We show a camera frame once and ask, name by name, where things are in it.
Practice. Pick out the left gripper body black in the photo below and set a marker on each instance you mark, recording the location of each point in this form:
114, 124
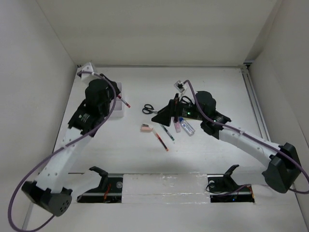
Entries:
114, 92

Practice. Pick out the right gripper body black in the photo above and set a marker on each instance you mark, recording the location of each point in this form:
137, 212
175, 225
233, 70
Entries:
185, 110

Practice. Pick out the pink highlighter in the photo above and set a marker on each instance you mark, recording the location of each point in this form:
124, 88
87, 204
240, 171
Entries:
177, 127

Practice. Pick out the red gel pen long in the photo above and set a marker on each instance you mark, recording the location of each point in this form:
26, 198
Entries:
160, 140

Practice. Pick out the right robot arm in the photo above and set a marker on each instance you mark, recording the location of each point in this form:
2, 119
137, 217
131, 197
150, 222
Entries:
281, 161

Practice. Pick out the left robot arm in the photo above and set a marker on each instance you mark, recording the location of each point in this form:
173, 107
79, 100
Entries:
48, 190

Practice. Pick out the clear blue-capped glue bottle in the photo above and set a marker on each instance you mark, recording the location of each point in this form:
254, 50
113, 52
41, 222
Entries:
186, 126

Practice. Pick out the white six-compartment organizer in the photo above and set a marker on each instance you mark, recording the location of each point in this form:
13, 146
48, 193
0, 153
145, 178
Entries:
119, 109

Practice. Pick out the pink white stapler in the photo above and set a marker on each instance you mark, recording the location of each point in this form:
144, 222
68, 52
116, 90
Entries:
146, 127

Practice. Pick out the black-handled scissors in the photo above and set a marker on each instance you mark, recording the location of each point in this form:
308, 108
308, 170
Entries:
148, 109

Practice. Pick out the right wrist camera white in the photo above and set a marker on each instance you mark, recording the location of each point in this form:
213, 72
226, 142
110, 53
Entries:
181, 87

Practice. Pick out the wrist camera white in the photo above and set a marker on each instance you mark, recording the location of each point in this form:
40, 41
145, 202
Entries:
181, 87
87, 71

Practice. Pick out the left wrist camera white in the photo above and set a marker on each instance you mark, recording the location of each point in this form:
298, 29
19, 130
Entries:
87, 71

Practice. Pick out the aluminium rail right side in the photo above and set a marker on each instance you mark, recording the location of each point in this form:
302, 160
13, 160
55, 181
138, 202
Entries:
254, 101

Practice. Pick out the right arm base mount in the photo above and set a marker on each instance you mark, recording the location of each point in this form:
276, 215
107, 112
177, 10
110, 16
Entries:
223, 189

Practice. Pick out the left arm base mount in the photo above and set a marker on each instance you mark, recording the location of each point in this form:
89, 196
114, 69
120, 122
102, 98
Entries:
109, 189

